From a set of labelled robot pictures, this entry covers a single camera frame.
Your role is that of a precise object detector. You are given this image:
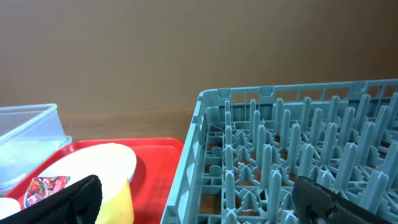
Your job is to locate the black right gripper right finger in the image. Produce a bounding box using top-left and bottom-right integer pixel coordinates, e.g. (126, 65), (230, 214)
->
(292, 176), (391, 224)

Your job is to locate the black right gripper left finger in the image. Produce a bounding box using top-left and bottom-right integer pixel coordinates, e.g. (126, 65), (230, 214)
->
(1, 175), (102, 224)

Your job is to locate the yellow plastic cup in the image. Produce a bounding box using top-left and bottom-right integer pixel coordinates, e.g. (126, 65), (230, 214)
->
(95, 179), (134, 224)

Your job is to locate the red snack wrapper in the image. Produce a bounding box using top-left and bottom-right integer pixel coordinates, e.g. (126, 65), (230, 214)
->
(24, 176), (70, 208)

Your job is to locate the light blue plate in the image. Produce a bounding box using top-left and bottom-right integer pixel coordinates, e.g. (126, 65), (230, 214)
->
(39, 143), (137, 203)

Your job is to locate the grey dishwasher rack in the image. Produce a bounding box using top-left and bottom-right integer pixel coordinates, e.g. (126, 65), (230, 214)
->
(161, 79), (397, 223)

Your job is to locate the clear plastic bin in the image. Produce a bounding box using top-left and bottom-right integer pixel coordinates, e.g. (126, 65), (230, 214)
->
(1, 103), (72, 196)

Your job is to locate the red plastic tray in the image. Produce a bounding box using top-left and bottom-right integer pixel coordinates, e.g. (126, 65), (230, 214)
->
(6, 138), (183, 224)

